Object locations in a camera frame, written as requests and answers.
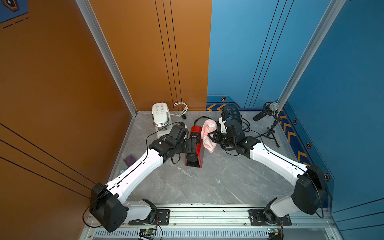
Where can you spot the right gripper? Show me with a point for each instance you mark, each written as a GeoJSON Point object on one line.
{"type": "Point", "coordinates": [216, 136]}

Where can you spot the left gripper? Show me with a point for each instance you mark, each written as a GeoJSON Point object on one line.
{"type": "Point", "coordinates": [188, 148]}

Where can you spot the black coffee machine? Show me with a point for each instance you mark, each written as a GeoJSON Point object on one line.
{"type": "Point", "coordinates": [230, 112]}

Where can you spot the red Nespresso coffee machine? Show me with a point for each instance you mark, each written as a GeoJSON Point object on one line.
{"type": "Point", "coordinates": [195, 152]}

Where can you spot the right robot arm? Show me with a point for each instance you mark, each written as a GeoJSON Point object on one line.
{"type": "Point", "coordinates": [310, 187]}

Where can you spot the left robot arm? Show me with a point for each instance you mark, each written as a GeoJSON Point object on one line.
{"type": "Point", "coordinates": [108, 202]}

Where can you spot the white coffee machine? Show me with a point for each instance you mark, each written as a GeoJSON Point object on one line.
{"type": "Point", "coordinates": [161, 119]}

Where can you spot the black microphone on tripod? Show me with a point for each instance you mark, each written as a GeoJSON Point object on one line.
{"type": "Point", "coordinates": [270, 110]}

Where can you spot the purple square card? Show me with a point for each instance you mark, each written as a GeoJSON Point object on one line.
{"type": "Point", "coordinates": [129, 160]}

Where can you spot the left green circuit board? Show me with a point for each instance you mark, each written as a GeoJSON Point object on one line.
{"type": "Point", "coordinates": [147, 234]}

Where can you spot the green circuit board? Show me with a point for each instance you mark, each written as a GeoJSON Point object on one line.
{"type": "Point", "coordinates": [276, 234]}
{"type": "Point", "coordinates": [147, 234]}

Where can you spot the right green circuit board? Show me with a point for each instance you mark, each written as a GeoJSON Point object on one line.
{"type": "Point", "coordinates": [276, 234]}

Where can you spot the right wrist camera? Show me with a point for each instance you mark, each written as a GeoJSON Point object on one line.
{"type": "Point", "coordinates": [222, 126]}

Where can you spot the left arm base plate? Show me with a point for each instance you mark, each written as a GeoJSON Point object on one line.
{"type": "Point", "coordinates": [161, 218]}

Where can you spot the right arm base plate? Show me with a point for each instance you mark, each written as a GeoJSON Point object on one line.
{"type": "Point", "coordinates": [259, 217]}

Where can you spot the aluminium front rail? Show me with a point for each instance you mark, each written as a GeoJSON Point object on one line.
{"type": "Point", "coordinates": [219, 222]}

